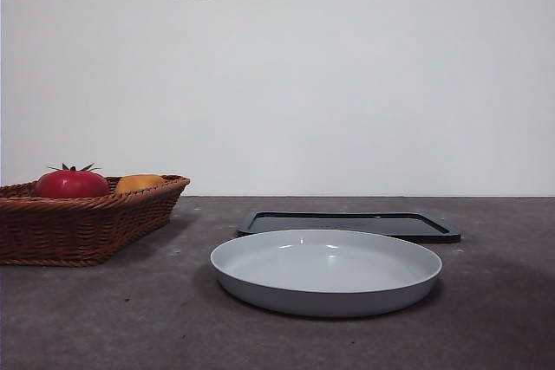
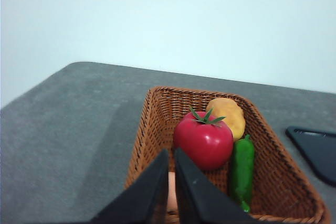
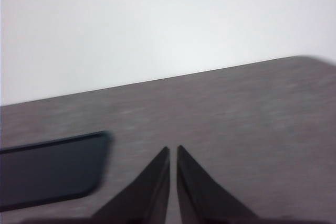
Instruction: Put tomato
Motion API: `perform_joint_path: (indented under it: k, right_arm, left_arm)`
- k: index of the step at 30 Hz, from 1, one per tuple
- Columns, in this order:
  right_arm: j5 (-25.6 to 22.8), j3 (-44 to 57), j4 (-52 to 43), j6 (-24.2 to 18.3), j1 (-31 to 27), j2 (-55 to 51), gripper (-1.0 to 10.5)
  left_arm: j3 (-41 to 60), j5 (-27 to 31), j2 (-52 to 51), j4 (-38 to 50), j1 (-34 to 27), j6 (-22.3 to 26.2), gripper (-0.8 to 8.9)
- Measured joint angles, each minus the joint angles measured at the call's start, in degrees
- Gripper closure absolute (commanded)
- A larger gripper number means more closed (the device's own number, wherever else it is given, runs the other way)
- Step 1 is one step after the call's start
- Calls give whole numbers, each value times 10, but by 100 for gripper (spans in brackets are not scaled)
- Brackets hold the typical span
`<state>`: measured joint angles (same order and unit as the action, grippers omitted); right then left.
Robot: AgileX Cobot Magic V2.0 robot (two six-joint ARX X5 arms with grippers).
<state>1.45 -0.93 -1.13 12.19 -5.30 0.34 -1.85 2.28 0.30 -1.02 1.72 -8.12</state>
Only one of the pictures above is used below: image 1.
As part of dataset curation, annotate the red tomato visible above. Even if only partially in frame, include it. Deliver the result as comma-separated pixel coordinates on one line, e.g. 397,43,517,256
33,162,111,199

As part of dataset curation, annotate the black rectangular tray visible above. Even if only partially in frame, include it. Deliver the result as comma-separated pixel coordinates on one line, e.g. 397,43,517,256
237,210,462,245

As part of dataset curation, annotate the grey round plate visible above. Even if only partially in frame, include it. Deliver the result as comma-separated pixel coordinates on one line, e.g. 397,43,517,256
209,228,444,319

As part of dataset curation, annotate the orange fruit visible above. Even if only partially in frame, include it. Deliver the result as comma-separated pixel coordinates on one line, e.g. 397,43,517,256
114,173,167,195

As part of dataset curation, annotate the brown wicker basket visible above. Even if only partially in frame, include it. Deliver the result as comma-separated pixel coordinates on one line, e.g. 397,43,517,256
0,174,192,268

